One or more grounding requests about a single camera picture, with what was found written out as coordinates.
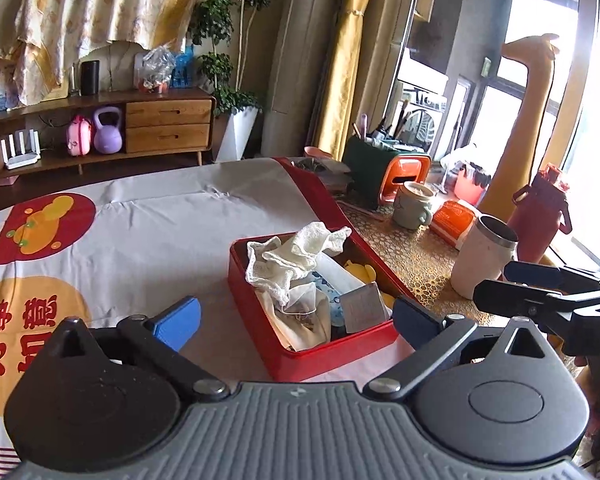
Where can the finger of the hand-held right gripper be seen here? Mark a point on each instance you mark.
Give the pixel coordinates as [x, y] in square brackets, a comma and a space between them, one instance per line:
[535, 274]
[500, 297]

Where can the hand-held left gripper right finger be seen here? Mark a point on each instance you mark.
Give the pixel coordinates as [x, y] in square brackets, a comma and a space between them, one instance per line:
[415, 322]

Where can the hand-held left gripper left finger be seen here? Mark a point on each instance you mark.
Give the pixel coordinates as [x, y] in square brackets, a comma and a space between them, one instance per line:
[177, 322]

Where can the grey square pad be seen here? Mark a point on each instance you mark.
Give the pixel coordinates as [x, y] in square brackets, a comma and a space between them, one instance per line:
[365, 307]

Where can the yellow rubber duck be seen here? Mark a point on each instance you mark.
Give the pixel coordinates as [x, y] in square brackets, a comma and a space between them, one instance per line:
[360, 272]

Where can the red tin box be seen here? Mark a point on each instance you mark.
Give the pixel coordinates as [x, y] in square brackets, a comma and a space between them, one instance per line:
[280, 365]

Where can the clear mesh sachet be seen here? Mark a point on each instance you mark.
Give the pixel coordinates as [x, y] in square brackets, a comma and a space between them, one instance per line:
[300, 310]

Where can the white smooth cloth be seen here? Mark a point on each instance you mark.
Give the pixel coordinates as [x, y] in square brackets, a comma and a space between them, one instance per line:
[300, 337]

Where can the white steel-lined mug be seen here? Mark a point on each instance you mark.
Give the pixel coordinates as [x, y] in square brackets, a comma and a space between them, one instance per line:
[475, 270]

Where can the red water bottle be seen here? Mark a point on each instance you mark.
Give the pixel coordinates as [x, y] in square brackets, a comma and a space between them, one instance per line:
[535, 220]

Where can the gold patterned table cover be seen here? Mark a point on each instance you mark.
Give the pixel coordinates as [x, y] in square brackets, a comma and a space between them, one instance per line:
[420, 260]

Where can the orange packet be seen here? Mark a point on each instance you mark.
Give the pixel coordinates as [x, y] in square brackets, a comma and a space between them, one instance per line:
[450, 222]

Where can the printed white tablecloth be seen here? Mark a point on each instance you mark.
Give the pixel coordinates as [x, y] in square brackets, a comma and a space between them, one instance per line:
[155, 220]

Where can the red bucket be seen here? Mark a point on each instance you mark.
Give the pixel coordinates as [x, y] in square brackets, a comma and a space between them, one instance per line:
[467, 190]

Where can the green lidded mug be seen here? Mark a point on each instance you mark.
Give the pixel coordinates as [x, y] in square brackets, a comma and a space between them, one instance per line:
[410, 212]

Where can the clear crumpled plastic bag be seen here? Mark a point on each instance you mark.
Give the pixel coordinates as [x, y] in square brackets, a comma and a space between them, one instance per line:
[460, 157]

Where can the green and orange storage box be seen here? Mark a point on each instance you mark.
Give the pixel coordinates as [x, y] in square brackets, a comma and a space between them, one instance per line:
[365, 175]

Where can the yellow giraffe toy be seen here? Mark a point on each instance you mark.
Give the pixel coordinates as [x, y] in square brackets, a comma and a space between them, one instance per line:
[525, 110]

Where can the grey crumpled wrapper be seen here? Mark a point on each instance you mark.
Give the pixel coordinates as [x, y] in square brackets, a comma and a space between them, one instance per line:
[320, 165]

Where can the wooden TV cabinet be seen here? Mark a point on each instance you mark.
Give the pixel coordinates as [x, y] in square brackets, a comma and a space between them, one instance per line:
[170, 137]

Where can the white washing machine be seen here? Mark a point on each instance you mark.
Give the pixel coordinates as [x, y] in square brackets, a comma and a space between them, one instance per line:
[422, 125]

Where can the potted green tree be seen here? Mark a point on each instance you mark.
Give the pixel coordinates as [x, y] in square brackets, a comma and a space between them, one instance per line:
[235, 135]

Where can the purple kettlebell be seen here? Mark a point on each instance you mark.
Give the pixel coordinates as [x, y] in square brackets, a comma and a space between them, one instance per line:
[109, 137]

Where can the pink tube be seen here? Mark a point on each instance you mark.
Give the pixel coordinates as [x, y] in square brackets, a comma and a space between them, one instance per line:
[362, 127]

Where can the pink toy suitcase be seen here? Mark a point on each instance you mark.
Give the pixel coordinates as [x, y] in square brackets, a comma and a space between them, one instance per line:
[79, 140]

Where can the pink flat box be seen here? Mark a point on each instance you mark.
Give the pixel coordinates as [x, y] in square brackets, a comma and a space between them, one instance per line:
[9, 180]

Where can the white router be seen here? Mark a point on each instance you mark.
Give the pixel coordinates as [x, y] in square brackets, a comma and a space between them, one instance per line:
[22, 162]

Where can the black cylinder speaker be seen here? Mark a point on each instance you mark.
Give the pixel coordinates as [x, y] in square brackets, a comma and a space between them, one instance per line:
[90, 80]

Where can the glass vase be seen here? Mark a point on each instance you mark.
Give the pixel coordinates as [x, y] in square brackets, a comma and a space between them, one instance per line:
[74, 85]

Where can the white standing air conditioner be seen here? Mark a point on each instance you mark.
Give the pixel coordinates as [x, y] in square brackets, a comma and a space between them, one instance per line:
[295, 85]

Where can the yellow curtain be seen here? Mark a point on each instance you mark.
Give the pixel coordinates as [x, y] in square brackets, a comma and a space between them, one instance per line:
[345, 60]

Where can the blue picture box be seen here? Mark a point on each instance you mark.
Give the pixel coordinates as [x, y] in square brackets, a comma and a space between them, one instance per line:
[5, 90]

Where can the floral bed sheet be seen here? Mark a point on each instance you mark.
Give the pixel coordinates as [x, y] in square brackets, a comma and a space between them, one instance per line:
[105, 5]

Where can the green wall sticker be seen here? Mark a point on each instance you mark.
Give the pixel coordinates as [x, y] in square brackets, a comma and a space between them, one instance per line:
[486, 67]

